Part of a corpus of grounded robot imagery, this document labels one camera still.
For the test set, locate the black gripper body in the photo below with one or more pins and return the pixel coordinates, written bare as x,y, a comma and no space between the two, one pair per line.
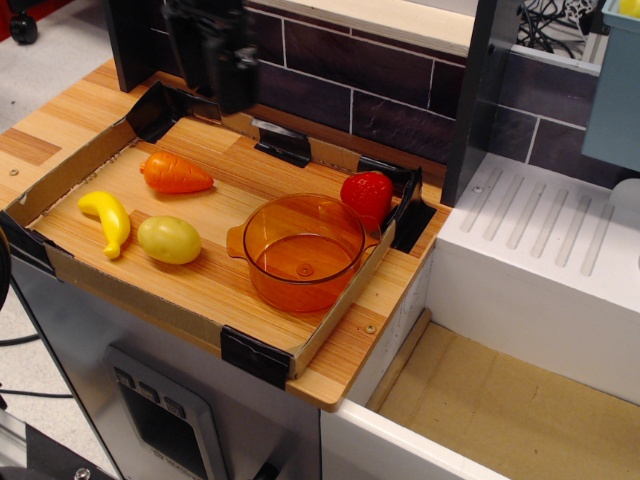
191,23

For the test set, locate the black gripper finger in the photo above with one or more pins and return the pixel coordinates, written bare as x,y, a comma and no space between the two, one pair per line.
198,71
237,80

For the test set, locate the yellow toy potato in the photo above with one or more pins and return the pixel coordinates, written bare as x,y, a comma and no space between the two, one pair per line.
169,239

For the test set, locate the orange transparent plastic pot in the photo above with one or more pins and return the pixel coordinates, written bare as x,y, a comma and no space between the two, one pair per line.
303,250

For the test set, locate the orange toy carrot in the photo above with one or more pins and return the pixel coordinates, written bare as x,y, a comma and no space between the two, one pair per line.
168,173

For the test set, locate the yellow toy banana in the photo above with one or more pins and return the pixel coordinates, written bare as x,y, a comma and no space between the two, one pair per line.
113,218

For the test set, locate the black caster wheel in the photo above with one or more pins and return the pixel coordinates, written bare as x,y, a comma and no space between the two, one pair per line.
23,29

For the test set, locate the red toy strawberry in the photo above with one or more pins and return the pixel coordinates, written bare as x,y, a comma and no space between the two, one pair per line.
370,195

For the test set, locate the silver toy oven front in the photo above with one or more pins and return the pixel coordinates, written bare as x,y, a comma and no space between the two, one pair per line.
161,407

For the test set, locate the light blue bin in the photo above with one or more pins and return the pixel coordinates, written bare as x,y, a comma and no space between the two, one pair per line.
612,134

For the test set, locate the white toy sink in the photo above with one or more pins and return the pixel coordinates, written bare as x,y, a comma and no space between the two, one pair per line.
516,354

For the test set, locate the dark grey upright post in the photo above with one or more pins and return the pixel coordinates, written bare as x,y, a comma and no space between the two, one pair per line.
494,33

